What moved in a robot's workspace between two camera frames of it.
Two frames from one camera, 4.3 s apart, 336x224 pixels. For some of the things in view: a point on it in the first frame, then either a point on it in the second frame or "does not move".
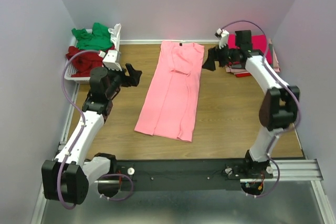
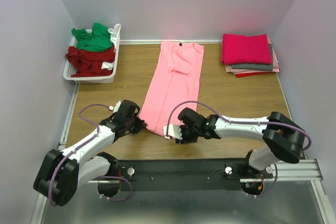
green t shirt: (99, 40) does not move
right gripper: (213, 54) to (185, 140)
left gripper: (134, 75) to (140, 125)
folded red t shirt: (242, 74) does not move
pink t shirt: (169, 108) does not move
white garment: (115, 38) does not move
